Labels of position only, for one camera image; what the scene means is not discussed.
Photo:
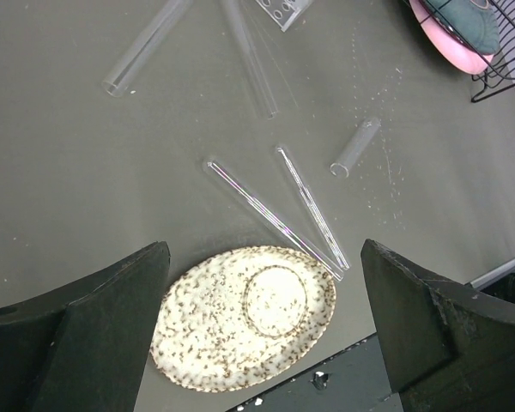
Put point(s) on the clear tube centre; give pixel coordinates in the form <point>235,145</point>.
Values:
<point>311,206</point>

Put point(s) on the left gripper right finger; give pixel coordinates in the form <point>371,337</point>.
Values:
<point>446,345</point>

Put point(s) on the clear acrylic tube rack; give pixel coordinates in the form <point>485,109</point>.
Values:
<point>284,12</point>

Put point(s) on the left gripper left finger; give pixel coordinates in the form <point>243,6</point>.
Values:
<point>84,346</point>

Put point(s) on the long clear glass tube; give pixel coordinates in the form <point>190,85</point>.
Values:
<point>125,70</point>

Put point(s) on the short clear glass tube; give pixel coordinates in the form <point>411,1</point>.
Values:
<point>356,145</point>

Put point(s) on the speckled ceramic plate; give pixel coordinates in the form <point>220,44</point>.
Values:
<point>241,318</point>

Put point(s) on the black wire basket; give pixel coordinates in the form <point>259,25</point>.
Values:
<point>499,76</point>

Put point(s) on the pink bowl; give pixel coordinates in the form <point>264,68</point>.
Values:
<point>457,54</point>

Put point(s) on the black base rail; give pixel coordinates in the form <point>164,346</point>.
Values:
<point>354,379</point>

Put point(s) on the blue glazed bowl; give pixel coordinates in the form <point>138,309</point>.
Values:
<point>471,22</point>

